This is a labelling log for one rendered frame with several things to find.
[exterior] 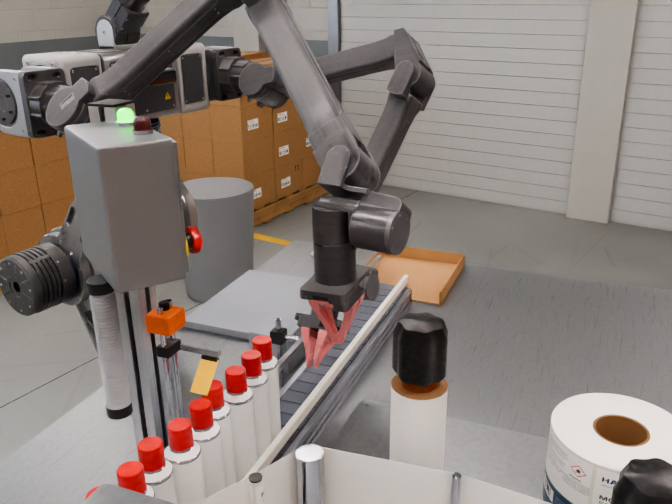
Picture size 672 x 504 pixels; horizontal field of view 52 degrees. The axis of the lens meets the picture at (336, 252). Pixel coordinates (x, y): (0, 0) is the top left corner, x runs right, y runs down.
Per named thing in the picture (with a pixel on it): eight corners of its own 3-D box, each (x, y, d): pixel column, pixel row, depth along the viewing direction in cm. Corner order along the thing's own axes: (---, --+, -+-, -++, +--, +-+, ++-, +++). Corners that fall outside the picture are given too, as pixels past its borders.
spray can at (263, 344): (272, 451, 121) (266, 349, 114) (247, 443, 124) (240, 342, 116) (287, 435, 126) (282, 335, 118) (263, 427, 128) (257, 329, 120)
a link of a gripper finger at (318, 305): (372, 331, 99) (371, 271, 96) (354, 354, 93) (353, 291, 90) (328, 324, 102) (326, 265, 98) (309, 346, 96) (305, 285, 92)
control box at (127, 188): (117, 295, 87) (96, 147, 80) (83, 255, 100) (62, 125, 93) (193, 277, 92) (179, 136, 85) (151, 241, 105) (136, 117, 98)
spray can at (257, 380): (268, 468, 117) (262, 363, 110) (239, 465, 118) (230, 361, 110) (275, 449, 122) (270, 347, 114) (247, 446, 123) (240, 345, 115)
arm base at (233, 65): (238, 96, 172) (235, 46, 168) (263, 99, 168) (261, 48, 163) (214, 101, 165) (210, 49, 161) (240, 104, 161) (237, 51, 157)
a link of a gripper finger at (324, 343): (319, 366, 135) (330, 320, 137) (286, 360, 137) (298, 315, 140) (330, 372, 141) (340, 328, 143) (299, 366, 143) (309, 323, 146)
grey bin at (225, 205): (222, 314, 369) (214, 204, 346) (163, 295, 393) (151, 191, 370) (275, 285, 404) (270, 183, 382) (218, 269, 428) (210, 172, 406)
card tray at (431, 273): (440, 305, 187) (440, 292, 185) (351, 291, 196) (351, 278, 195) (464, 266, 213) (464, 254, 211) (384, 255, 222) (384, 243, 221)
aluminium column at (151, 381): (164, 499, 117) (113, 104, 93) (142, 493, 119) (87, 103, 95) (179, 483, 121) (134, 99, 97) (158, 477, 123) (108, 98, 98)
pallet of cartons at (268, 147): (243, 235, 487) (232, 69, 445) (158, 217, 527) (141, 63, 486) (331, 193, 582) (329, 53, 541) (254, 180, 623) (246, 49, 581)
